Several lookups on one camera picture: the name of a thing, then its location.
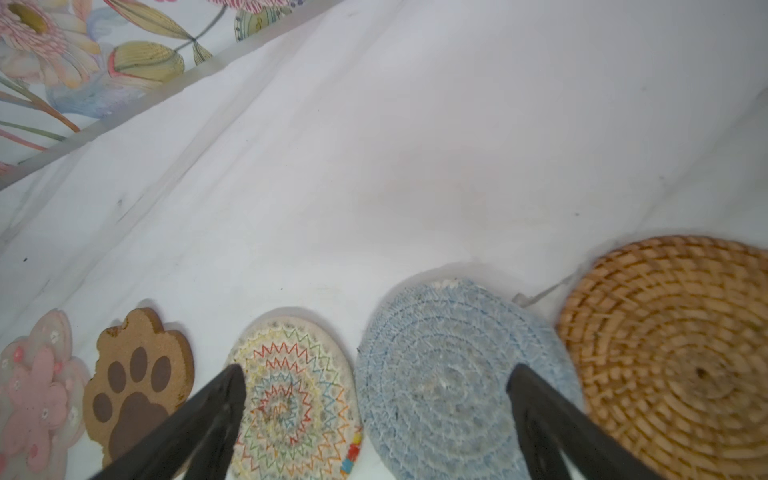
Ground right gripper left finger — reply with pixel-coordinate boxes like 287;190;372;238
94;363;246;479

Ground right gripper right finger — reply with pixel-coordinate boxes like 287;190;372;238
506;364;660;480

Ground white multicolour zigzag coaster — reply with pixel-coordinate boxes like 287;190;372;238
227;316;363;479

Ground grey-blue woven round coaster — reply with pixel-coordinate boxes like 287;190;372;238
354;278;584;479

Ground woven rattan round coaster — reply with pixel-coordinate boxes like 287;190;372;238
557;235;767;479

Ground brown paw print coaster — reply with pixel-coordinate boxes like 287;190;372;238
83;307;195;467

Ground pink flower coaster back left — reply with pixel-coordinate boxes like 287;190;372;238
1;309;88;479

